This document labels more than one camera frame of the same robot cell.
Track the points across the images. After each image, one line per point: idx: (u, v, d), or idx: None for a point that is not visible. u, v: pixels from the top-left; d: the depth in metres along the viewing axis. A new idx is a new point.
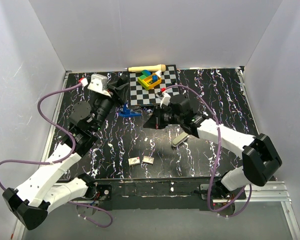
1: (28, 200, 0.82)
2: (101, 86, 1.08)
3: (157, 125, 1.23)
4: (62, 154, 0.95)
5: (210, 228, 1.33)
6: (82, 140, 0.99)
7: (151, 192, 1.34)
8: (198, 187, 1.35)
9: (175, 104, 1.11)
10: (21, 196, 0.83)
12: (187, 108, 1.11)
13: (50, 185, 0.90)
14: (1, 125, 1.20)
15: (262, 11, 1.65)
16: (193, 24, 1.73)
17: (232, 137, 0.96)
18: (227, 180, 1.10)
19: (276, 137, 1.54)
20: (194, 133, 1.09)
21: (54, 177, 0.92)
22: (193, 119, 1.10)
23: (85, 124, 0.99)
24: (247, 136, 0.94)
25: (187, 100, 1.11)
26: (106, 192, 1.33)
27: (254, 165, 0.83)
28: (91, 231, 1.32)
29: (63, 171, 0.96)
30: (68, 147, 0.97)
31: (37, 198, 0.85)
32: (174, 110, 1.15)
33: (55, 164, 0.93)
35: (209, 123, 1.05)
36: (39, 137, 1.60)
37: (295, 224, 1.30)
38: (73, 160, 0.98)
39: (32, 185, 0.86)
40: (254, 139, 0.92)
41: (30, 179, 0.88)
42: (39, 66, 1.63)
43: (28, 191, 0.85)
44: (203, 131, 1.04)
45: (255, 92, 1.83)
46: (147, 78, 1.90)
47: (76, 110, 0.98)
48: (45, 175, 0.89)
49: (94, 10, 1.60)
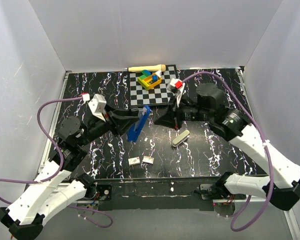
1: (19, 220, 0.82)
2: (96, 107, 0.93)
3: (177, 127, 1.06)
4: (50, 172, 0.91)
5: (210, 228, 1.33)
6: (71, 155, 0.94)
7: (151, 192, 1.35)
8: (198, 187, 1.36)
9: (205, 98, 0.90)
10: (13, 216, 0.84)
12: (220, 103, 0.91)
13: (41, 201, 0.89)
14: (1, 126, 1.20)
15: (262, 11, 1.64)
16: (193, 24, 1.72)
17: (279, 163, 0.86)
18: (233, 185, 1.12)
19: (276, 137, 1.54)
20: (227, 135, 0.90)
21: (45, 194, 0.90)
22: (231, 119, 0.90)
23: (74, 139, 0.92)
24: (295, 167, 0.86)
25: (220, 93, 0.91)
26: (106, 192, 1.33)
27: (292, 202, 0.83)
28: (91, 230, 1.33)
29: (53, 187, 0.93)
30: (56, 164, 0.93)
31: (28, 216, 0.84)
32: (202, 105, 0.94)
33: (43, 182, 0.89)
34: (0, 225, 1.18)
35: (251, 133, 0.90)
36: (39, 137, 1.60)
37: (295, 223, 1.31)
38: (63, 176, 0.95)
39: (22, 205, 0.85)
40: None
41: (20, 198, 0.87)
42: (40, 66, 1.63)
43: (19, 211, 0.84)
44: (243, 142, 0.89)
45: (255, 92, 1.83)
46: (147, 78, 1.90)
47: (64, 125, 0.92)
48: (34, 194, 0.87)
49: (95, 11, 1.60)
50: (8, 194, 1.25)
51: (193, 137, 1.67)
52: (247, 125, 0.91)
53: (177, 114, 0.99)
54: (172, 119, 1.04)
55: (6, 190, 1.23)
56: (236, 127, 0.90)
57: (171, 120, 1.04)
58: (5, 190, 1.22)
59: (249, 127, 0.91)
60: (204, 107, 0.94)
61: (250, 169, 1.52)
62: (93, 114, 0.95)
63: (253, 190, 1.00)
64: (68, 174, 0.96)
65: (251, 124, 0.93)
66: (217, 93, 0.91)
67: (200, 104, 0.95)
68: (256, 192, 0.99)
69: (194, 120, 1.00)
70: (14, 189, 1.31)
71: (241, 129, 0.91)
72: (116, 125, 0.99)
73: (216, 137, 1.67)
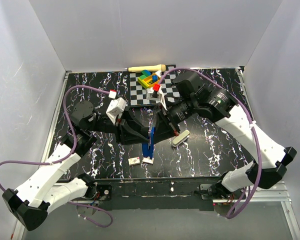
1: (28, 201, 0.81)
2: (113, 109, 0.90)
3: (176, 131, 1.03)
4: (62, 155, 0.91)
5: (210, 228, 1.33)
6: (82, 140, 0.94)
7: (151, 192, 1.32)
8: (198, 187, 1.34)
9: (181, 83, 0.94)
10: (21, 197, 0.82)
12: (197, 85, 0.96)
13: (49, 185, 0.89)
14: (1, 126, 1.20)
15: (262, 11, 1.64)
16: (193, 24, 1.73)
17: (264, 143, 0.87)
18: (228, 181, 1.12)
19: (275, 137, 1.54)
20: (216, 116, 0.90)
21: (54, 178, 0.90)
22: (219, 100, 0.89)
23: (87, 123, 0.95)
24: (279, 147, 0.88)
25: (194, 76, 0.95)
26: (106, 192, 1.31)
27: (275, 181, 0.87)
28: (91, 230, 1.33)
29: (62, 172, 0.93)
30: (68, 147, 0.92)
31: (36, 198, 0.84)
32: (185, 94, 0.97)
33: (54, 164, 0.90)
34: (0, 225, 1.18)
35: (238, 114, 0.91)
36: (39, 136, 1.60)
37: (295, 224, 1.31)
38: (73, 161, 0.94)
39: (31, 186, 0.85)
40: (285, 154, 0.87)
41: (30, 179, 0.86)
42: (40, 66, 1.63)
43: (28, 192, 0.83)
44: (232, 124, 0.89)
45: (255, 92, 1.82)
46: (147, 78, 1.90)
47: (77, 108, 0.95)
48: (44, 176, 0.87)
49: (95, 10, 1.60)
50: None
51: (193, 137, 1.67)
52: (234, 105, 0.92)
53: (172, 118, 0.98)
54: (168, 126, 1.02)
55: None
56: (224, 107, 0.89)
57: (167, 127, 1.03)
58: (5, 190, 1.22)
59: (236, 108, 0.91)
60: (185, 95, 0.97)
61: None
62: (106, 113, 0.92)
63: (245, 179, 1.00)
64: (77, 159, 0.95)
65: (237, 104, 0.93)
66: (191, 76, 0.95)
67: (183, 95, 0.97)
68: (246, 180, 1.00)
69: (187, 115, 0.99)
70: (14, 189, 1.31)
71: (228, 109, 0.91)
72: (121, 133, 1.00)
73: (216, 137, 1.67)
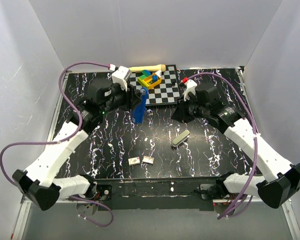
1: (39, 180, 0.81)
2: (125, 73, 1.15)
3: (183, 119, 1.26)
4: (69, 133, 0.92)
5: (210, 228, 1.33)
6: (88, 116, 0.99)
7: (152, 192, 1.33)
8: (198, 187, 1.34)
9: (200, 92, 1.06)
10: (32, 177, 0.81)
12: (214, 97, 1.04)
13: (58, 164, 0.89)
14: (1, 126, 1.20)
15: (262, 11, 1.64)
16: (193, 24, 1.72)
17: (267, 155, 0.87)
18: (232, 183, 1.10)
19: (275, 137, 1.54)
20: (221, 128, 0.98)
21: (63, 156, 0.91)
22: (225, 112, 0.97)
23: (101, 97, 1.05)
24: (284, 161, 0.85)
25: (214, 89, 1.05)
26: (106, 192, 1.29)
27: (278, 196, 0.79)
28: (91, 230, 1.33)
29: (71, 150, 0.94)
30: (74, 125, 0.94)
31: (47, 178, 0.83)
32: (200, 101, 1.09)
33: (61, 142, 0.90)
34: None
35: (243, 125, 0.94)
36: (39, 136, 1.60)
37: (295, 224, 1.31)
38: (81, 139, 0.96)
39: (41, 165, 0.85)
40: (291, 169, 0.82)
41: (38, 160, 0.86)
42: (40, 66, 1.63)
43: (38, 171, 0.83)
44: (236, 134, 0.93)
45: (255, 92, 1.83)
46: (147, 78, 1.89)
47: (96, 83, 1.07)
48: (52, 156, 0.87)
49: (95, 11, 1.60)
50: (7, 194, 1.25)
51: (193, 137, 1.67)
52: (240, 118, 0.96)
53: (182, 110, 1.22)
54: (179, 115, 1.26)
55: (5, 190, 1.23)
56: (230, 118, 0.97)
57: (179, 115, 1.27)
58: (4, 190, 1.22)
59: (242, 121, 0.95)
60: (203, 103, 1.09)
61: (250, 169, 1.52)
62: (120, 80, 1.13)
63: (253, 190, 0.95)
64: (84, 137, 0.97)
65: (245, 118, 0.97)
66: (211, 89, 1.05)
67: (200, 101, 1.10)
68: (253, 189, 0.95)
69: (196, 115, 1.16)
70: (14, 189, 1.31)
71: (234, 121, 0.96)
72: (132, 97, 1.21)
73: (216, 137, 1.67)
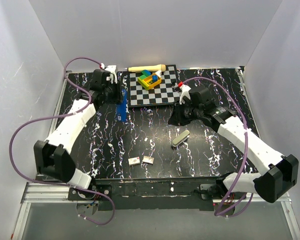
1: (63, 144, 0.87)
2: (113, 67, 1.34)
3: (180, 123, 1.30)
4: (81, 106, 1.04)
5: (210, 228, 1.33)
6: (95, 95, 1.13)
7: (152, 192, 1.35)
8: (198, 187, 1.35)
9: (193, 94, 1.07)
10: (55, 143, 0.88)
12: (207, 98, 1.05)
13: (75, 134, 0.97)
14: (1, 126, 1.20)
15: (262, 11, 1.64)
16: (193, 24, 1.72)
17: (258, 148, 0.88)
18: (231, 181, 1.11)
19: (275, 137, 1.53)
20: (214, 127, 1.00)
21: (78, 128, 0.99)
22: (217, 111, 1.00)
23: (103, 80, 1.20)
24: (276, 153, 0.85)
25: (206, 90, 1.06)
26: (107, 191, 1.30)
27: (272, 188, 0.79)
28: (91, 230, 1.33)
29: (84, 124, 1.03)
30: (85, 101, 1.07)
31: (69, 144, 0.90)
32: (194, 103, 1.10)
33: (77, 114, 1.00)
34: None
35: (234, 122, 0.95)
36: (39, 136, 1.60)
37: (295, 224, 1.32)
38: (90, 114, 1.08)
39: (61, 133, 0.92)
40: (282, 160, 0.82)
41: (57, 131, 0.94)
42: (40, 66, 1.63)
43: (60, 137, 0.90)
44: (227, 131, 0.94)
45: (255, 92, 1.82)
46: (147, 78, 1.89)
47: (99, 69, 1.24)
48: (70, 126, 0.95)
49: (95, 11, 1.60)
50: (7, 193, 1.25)
51: (193, 137, 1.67)
52: (231, 116, 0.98)
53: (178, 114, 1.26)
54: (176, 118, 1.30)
55: (5, 190, 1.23)
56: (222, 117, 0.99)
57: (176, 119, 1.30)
58: (4, 189, 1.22)
59: (233, 118, 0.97)
60: (196, 105, 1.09)
61: (250, 169, 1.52)
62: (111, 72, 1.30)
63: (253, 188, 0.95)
64: (93, 112, 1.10)
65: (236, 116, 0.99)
66: (204, 90, 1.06)
67: (193, 103, 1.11)
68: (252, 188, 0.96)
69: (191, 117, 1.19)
70: (13, 189, 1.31)
71: (225, 119, 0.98)
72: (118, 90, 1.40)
73: (216, 137, 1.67)
